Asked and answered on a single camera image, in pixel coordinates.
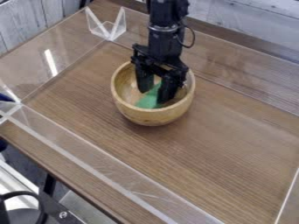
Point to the clear acrylic corner bracket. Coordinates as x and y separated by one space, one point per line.
107 30

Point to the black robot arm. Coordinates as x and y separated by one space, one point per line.
167 13

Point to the clear acrylic tray wall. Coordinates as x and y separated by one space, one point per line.
221 166

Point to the brown wooden bowl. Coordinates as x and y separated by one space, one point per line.
125 95

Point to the grey metal bracket with screw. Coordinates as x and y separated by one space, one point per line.
56 213

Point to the green rectangular block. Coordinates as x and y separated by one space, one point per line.
148 100

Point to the black metal table leg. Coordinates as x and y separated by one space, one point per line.
49 184

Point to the blue object at edge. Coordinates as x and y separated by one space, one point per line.
5 98

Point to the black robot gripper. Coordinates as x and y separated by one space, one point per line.
159 59

